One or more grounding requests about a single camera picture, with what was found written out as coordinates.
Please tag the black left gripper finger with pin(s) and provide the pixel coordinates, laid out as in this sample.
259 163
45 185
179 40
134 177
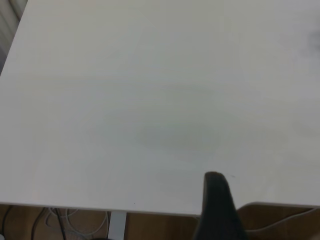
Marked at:
218 212

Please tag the white table leg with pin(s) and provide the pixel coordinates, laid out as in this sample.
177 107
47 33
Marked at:
117 225

